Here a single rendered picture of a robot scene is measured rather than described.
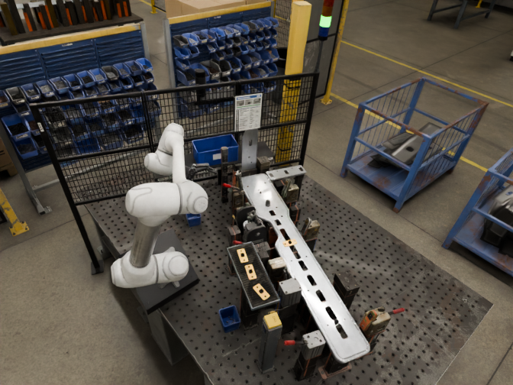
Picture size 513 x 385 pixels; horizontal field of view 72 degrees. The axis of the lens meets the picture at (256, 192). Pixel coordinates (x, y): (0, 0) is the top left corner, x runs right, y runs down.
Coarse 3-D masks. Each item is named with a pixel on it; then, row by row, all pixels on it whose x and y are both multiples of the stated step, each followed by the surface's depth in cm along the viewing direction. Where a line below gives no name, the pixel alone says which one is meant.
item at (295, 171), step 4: (284, 168) 264; (288, 168) 264; (292, 168) 264; (296, 168) 264; (268, 172) 259; (272, 172) 259; (276, 172) 260; (280, 172) 260; (284, 172) 260; (288, 172) 260; (292, 172) 261; (296, 172) 261; (300, 172) 261; (304, 172) 261; (276, 176) 256; (280, 176) 256; (284, 176) 256; (288, 176) 257
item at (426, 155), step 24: (360, 120) 371; (384, 120) 415; (408, 120) 453; (456, 120) 345; (360, 144) 411; (384, 144) 405; (408, 144) 388; (432, 144) 401; (456, 144) 383; (360, 168) 408; (384, 168) 411; (408, 168) 346; (432, 168) 379; (384, 192) 381; (408, 192) 371
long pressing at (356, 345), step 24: (264, 192) 242; (264, 216) 225; (288, 216) 227; (288, 264) 198; (312, 264) 199; (312, 288) 187; (312, 312) 176; (336, 312) 177; (336, 336) 168; (360, 336) 169; (336, 360) 161
